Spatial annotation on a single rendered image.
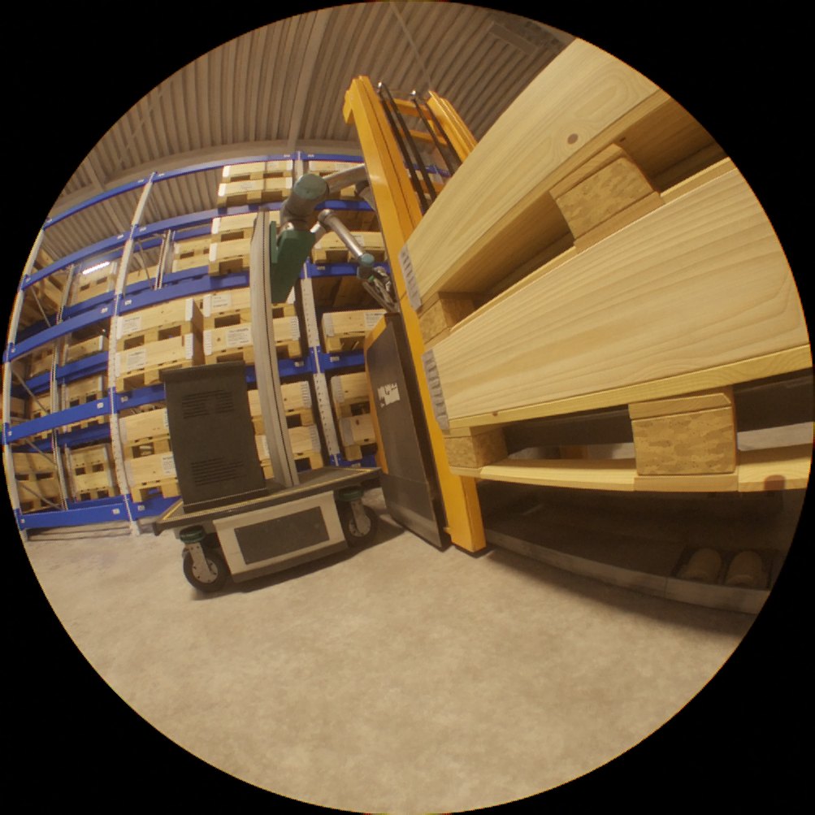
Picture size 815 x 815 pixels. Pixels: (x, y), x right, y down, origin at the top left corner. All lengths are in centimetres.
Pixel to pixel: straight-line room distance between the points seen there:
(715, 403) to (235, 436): 122
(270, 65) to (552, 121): 728
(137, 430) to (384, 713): 246
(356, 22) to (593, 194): 717
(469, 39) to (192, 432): 829
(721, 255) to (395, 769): 75
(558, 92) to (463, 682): 100
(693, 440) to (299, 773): 70
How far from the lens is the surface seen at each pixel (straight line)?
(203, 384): 116
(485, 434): 70
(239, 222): 314
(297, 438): 227
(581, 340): 44
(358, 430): 231
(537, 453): 130
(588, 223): 46
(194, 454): 113
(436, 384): 75
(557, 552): 81
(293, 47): 767
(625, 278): 42
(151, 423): 257
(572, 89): 57
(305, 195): 148
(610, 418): 57
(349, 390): 234
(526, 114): 61
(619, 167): 46
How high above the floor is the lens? 48
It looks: 3 degrees up
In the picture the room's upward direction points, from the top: 12 degrees counter-clockwise
